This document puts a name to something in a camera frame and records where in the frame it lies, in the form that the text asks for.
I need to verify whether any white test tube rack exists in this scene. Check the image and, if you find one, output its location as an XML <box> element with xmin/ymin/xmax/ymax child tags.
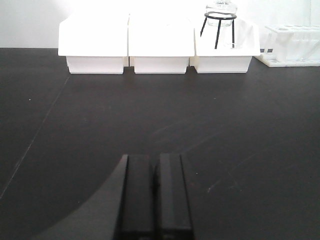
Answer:
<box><xmin>256</xmin><ymin>24</ymin><xmax>320</xmax><ymax>68</ymax></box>

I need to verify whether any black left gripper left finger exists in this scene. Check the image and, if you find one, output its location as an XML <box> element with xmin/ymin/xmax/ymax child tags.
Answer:
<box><xmin>114</xmin><ymin>154</ymin><xmax>155</xmax><ymax>240</ymax></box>

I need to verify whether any clear glass flask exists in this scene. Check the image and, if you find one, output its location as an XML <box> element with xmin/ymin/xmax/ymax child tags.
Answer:
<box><xmin>205</xmin><ymin>0</ymin><xmax>238</xmax><ymax>27</ymax></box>

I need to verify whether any white storage bin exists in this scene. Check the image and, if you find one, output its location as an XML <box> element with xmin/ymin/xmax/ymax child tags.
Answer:
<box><xmin>58</xmin><ymin>14</ymin><xmax>129</xmax><ymax>75</ymax></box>
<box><xmin>128</xmin><ymin>13</ymin><xmax>195</xmax><ymax>74</ymax></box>
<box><xmin>190</xmin><ymin>18</ymin><xmax>261</xmax><ymax>74</ymax></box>

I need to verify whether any black wire tripod stand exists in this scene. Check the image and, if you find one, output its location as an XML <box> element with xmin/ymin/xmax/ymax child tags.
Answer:
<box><xmin>200</xmin><ymin>11</ymin><xmax>237</xmax><ymax>50</ymax></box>

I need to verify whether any middle white storage bin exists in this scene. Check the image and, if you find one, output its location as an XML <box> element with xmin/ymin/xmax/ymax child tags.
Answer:
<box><xmin>128</xmin><ymin>13</ymin><xmax>195</xmax><ymax>74</ymax></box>

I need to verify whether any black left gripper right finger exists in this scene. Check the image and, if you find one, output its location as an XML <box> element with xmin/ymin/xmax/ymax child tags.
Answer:
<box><xmin>153</xmin><ymin>153</ymin><xmax>194</xmax><ymax>240</ymax></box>

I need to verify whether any left white storage bin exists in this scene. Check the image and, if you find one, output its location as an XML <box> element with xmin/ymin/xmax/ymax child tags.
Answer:
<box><xmin>58</xmin><ymin>14</ymin><xmax>129</xmax><ymax>75</ymax></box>

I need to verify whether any right white storage bin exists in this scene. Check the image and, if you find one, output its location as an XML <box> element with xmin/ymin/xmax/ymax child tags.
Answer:
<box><xmin>190</xmin><ymin>18</ymin><xmax>261</xmax><ymax>74</ymax></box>

